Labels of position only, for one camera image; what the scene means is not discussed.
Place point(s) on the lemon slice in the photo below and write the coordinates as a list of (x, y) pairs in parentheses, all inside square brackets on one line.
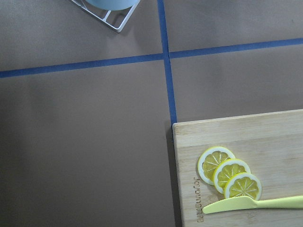
[(226, 170), (210, 160), (243, 184)]

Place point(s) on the light blue cup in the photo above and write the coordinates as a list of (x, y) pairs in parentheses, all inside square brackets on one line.
[(112, 4)]

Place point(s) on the bamboo cutting board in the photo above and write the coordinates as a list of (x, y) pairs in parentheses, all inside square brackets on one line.
[(271, 144)]

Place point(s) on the yellow plastic knife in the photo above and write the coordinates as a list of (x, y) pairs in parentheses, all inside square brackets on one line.
[(246, 203)]

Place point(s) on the white wire cup rack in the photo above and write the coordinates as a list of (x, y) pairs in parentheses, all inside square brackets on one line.
[(114, 19)]

